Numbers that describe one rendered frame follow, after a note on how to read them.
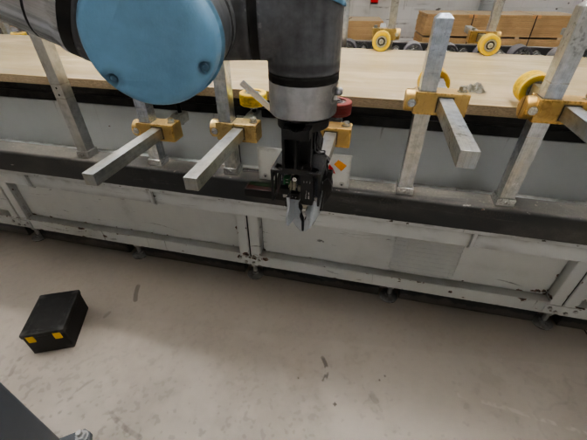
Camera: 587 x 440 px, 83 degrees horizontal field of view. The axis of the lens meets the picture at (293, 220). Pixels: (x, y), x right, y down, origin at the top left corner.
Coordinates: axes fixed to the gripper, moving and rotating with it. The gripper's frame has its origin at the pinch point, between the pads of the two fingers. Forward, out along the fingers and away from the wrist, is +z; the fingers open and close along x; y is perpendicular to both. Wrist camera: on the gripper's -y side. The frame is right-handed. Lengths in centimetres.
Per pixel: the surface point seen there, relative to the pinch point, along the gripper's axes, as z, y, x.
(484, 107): -7, -52, 39
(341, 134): -3.1, -34.4, 2.7
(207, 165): -2.3, -12.4, -23.9
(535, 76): -15, -53, 48
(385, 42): -11, -124, 12
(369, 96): -7, -53, 8
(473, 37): -12, -143, 52
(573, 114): -13, -30, 48
